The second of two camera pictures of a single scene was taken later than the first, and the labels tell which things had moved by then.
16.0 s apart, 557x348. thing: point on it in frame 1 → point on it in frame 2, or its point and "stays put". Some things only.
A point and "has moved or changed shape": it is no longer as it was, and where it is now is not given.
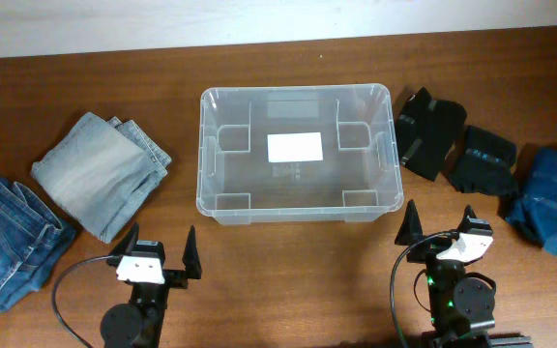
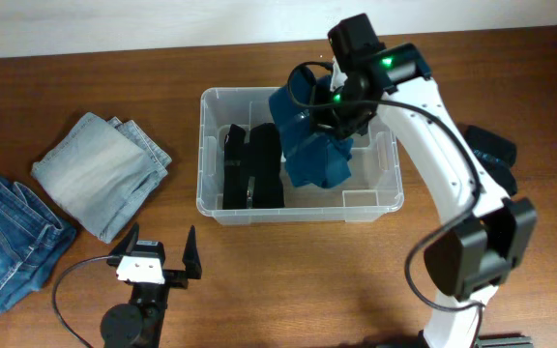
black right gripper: x=409 y=232 → x=320 y=117
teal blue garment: x=554 y=198 → x=312 y=157
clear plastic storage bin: x=298 y=155 stays put
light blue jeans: x=102 y=171 stays put
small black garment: x=483 y=162 stays put
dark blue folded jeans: x=16 y=241 stays put
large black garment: x=426 y=128 has moved or changed shape
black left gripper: x=180 y=277 stays put
